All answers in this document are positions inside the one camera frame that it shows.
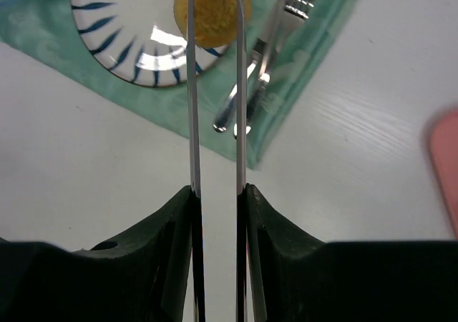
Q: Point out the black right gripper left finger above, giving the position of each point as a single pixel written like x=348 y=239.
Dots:
x=138 y=275

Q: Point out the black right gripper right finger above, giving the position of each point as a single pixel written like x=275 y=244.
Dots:
x=297 y=277

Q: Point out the silver metal tongs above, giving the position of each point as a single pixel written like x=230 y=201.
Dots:
x=195 y=183

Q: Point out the yellow bread piece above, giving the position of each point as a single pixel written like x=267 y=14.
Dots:
x=216 y=21

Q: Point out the silver metal spoon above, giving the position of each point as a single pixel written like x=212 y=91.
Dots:
x=225 y=114

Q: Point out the pink object at edge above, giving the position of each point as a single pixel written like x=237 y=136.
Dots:
x=442 y=149

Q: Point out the white plate with blue stripes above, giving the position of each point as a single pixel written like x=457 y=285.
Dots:
x=135 y=40

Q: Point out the green cloth placemat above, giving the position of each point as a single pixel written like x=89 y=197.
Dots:
x=45 y=30

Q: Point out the silver metal fork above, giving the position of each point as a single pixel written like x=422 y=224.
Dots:
x=289 y=16

